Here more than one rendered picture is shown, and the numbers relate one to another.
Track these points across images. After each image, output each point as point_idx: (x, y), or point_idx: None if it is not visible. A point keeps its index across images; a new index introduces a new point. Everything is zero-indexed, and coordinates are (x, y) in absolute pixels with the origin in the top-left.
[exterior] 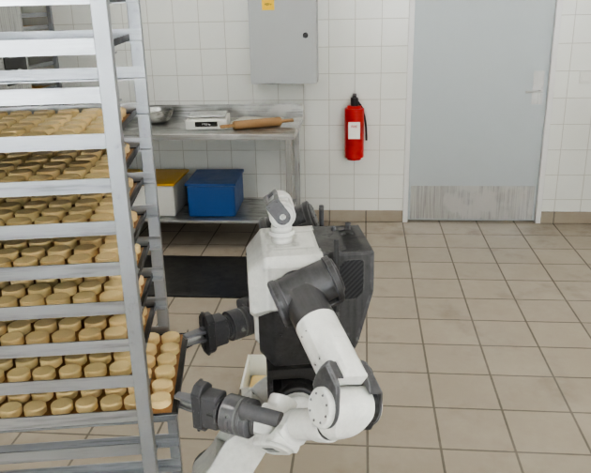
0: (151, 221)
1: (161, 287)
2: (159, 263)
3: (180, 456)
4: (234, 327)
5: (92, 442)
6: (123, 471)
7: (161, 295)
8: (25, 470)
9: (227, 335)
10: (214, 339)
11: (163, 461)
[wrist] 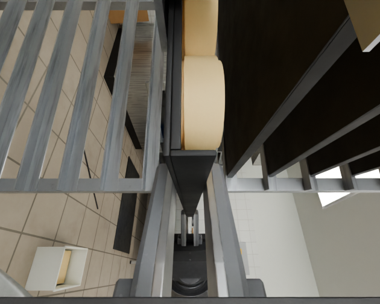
0: (335, 182)
1: (250, 187)
2: (281, 186)
3: None
4: (196, 291)
5: (55, 93)
6: (3, 119)
7: (239, 186)
8: (43, 35)
9: (183, 279)
10: (184, 259)
11: None
